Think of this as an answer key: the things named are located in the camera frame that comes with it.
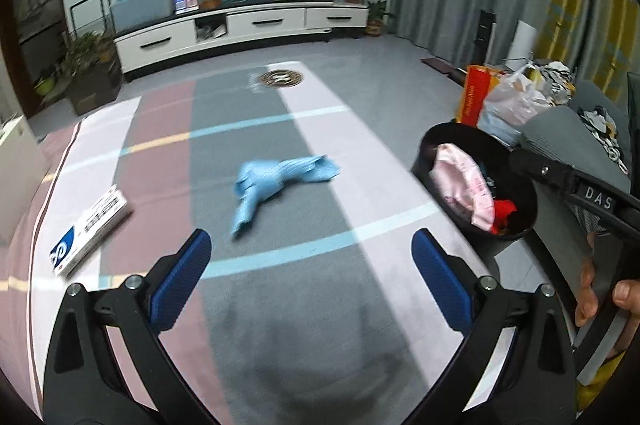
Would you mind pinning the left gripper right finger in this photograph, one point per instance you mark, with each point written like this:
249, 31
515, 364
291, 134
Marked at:
536, 383

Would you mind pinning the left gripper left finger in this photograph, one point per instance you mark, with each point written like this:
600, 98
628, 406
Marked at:
83, 383

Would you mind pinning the red snack wrapper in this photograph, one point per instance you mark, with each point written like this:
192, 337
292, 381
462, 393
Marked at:
503, 211

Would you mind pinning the pink plastic wrapper bag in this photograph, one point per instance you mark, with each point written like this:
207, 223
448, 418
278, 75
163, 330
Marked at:
461, 184

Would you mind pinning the white blue cardboard box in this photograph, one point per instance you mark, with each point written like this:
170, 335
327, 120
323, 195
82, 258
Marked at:
90, 230

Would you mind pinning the blue cloth rag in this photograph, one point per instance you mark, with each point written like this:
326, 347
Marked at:
259, 180

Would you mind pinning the black round trash bin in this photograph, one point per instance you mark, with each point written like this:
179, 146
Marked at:
493, 159

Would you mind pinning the person right hand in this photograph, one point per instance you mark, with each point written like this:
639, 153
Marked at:
625, 296

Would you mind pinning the clothes pile on sofa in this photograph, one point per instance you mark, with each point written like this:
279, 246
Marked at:
602, 127

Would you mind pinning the grey sofa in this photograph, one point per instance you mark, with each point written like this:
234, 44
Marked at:
562, 134

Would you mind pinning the white plastic bag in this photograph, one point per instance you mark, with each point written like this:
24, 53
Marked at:
509, 105

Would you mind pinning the white paper roll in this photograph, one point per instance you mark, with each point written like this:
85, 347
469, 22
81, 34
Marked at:
521, 49

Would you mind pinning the orange red shopping bag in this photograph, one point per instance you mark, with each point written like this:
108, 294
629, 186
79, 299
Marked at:
479, 81

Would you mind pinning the yellow patterned curtain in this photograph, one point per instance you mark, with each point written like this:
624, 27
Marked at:
597, 39

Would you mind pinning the black standing vacuum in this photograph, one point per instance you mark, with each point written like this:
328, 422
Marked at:
487, 22

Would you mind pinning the large potted plant left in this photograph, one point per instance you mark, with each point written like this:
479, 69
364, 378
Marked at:
88, 74

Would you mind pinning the small potted plant floor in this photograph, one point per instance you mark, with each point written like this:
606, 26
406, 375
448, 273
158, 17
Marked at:
377, 17

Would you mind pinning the white TV cabinet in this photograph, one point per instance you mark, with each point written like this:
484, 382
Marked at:
204, 30

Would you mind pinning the small blue red box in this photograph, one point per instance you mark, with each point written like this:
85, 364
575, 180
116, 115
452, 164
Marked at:
185, 6

